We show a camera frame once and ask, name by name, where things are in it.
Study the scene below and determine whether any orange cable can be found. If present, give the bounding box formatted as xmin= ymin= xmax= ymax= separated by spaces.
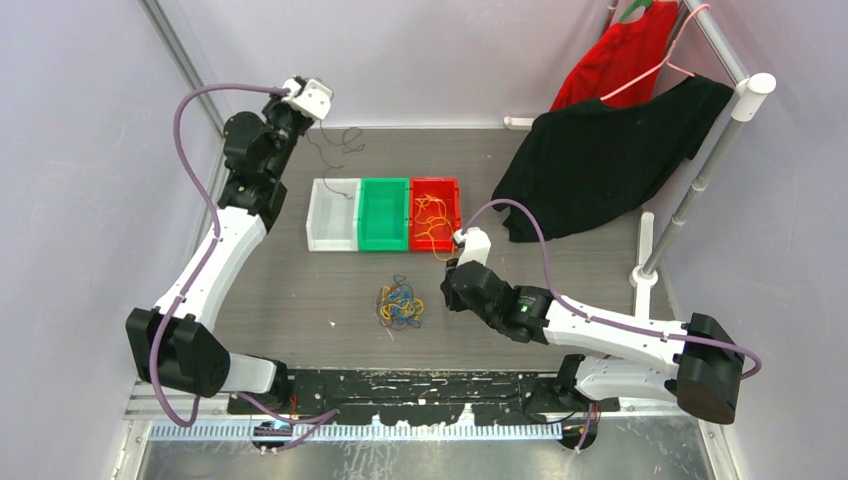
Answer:
xmin=414 ymin=192 xmax=461 ymax=263

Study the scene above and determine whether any brown cable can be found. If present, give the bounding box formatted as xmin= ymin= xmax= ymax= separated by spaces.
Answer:
xmin=305 ymin=125 xmax=367 ymax=201

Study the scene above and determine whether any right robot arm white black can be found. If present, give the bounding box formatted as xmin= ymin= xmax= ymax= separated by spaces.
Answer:
xmin=440 ymin=260 xmax=749 ymax=425

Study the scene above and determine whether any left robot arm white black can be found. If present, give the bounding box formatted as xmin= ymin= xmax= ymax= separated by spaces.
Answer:
xmin=126 ymin=93 xmax=331 ymax=413

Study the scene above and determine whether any red plastic bin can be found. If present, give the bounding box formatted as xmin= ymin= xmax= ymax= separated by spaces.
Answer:
xmin=409 ymin=177 xmax=461 ymax=262

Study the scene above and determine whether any green plastic bin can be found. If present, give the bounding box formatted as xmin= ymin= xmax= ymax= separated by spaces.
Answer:
xmin=357 ymin=177 xmax=410 ymax=252

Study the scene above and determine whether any white plastic bin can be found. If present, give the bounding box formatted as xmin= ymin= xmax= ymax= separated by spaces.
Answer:
xmin=305 ymin=178 xmax=362 ymax=252

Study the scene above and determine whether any black shirt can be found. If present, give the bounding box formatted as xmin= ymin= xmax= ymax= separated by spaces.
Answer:
xmin=491 ymin=75 xmax=734 ymax=243

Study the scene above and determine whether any red shirt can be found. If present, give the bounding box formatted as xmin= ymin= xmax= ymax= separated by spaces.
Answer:
xmin=550 ymin=1 xmax=678 ymax=111

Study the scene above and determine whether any pink clothes hanger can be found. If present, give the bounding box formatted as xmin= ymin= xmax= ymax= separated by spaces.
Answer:
xmin=600 ymin=3 xmax=711 ymax=102

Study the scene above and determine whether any green clothes hanger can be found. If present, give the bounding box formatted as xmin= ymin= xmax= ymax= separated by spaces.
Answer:
xmin=618 ymin=0 xmax=653 ymax=23

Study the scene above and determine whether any white clothes rack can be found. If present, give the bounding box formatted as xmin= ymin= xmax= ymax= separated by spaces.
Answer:
xmin=503 ymin=0 xmax=778 ymax=354

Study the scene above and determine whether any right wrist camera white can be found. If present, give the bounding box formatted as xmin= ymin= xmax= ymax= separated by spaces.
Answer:
xmin=452 ymin=227 xmax=491 ymax=266

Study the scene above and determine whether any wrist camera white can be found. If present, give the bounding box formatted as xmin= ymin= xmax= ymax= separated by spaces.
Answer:
xmin=282 ymin=76 xmax=334 ymax=121
xmin=452 ymin=227 xmax=491 ymax=266

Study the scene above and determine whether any blue cable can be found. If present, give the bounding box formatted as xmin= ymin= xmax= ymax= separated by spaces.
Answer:
xmin=380 ymin=274 xmax=424 ymax=331

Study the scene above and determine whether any yellow cable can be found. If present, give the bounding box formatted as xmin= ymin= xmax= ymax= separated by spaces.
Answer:
xmin=376 ymin=284 xmax=425 ymax=325

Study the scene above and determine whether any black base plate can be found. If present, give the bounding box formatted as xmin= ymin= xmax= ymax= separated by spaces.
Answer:
xmin=256 ymin=369 xmax=586 ymax=427

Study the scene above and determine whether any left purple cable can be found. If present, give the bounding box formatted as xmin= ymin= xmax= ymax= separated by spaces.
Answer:
xmin=146 ymin=82 xmax=299 ymax=429

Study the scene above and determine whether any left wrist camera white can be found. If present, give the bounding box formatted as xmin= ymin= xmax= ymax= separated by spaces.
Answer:
xmin=282 ymin=76 xmax=334 ymax=121

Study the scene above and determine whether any white cable duct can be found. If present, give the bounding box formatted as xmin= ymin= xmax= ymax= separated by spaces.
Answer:
xmin=148 ymin=419 xmax=562 ymax=442

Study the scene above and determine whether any aluminium frame post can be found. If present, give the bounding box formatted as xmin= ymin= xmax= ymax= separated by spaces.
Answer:
xmin=138 ymin=0 xmax=231 ymax=137

